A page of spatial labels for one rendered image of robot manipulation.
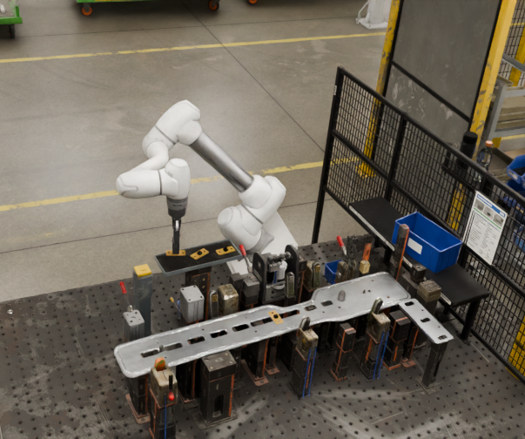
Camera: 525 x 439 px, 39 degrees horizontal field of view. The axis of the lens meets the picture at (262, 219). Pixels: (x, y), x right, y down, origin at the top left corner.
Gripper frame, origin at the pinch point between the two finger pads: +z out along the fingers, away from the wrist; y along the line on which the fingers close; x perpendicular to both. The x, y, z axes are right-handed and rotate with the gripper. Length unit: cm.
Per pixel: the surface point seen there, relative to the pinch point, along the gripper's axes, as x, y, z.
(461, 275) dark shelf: 137, -6, 23
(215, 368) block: 15, 51, 23
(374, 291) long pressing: 93, 1, 26
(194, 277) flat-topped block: 8.6, -0.8, 18.3
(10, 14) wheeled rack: -165, -560, 97
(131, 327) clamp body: -18.2, 28.1, 20.9
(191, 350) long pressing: 5.9, 37.4, 25.9
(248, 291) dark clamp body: 32.5, 5.6, 21.2
